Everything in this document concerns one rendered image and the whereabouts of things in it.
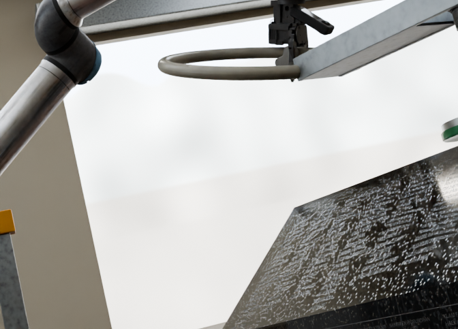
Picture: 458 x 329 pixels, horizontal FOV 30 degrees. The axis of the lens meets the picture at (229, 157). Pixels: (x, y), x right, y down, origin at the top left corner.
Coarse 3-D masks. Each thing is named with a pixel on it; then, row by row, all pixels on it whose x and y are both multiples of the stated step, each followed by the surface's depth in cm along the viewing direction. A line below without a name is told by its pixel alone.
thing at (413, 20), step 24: (408, 0) 150; (432, 0) 146; (456, 0) 141; (360, 24) 162; (384, 24) 156; (408, 24) 151; (432, 24) 154; (336, 48) 169; (360, 48) 163; (384, 48) 167; (312, 72) 176; (336, 72) 181
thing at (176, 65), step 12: (228, 48) 223; (240, 48) 224; (252, 48) 224; (264, 48) 224; (276, 48) 224; (300, 48) 221; (312, 48) 219; (168, 60) 202; (180, 60) 211; (192, 60) 216; (204, 60) 220; (216, 60) 222; (168, 72) 191; (180, 72) 187; (192, 72) 184; (204, 72) 182; (216, 72) 181; (228, 72) 180; (240, 72) 179; (252, 72) 179; (264, 72) 179; (276, 72) 179; (288, 72) 179; (300, 72) 180
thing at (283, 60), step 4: (284, 48) 221; (296, 48) 220; (284, 52) 221; (288, 52) 220; (296, 52) 220; (284, 56) 221; (288, 56) 220; (296, 56) 220; (276, 60) 222; (280, 60) 222; (284, 60) 221; (288, 60) 220; (276, 64) 222; (280, 64) 222; (284, 64) 221; (288, 64) 220; (292, 64) 219; (292, 80) 221
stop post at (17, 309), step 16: (0, 224) 298; (0, 240) 299; (0, 256) 298; (0, 272) 297; (16, 272) 298; (0, 288) 296; (16, 288) 297; (0, 304) 295; (16, 304) 296; (16, 320) 295
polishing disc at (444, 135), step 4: (452, 128) 139; (456, 128) 138; (444, 132) 142; (448, 132) 140; (452, 132) 139; (456, 132) 138; (444, 136) 142; (448, 136) 141; (452, 136) 140; (456, 136) 141; (444, 140) 144; (448, 140) 146; (452, 140) 147; (456, 140) 149
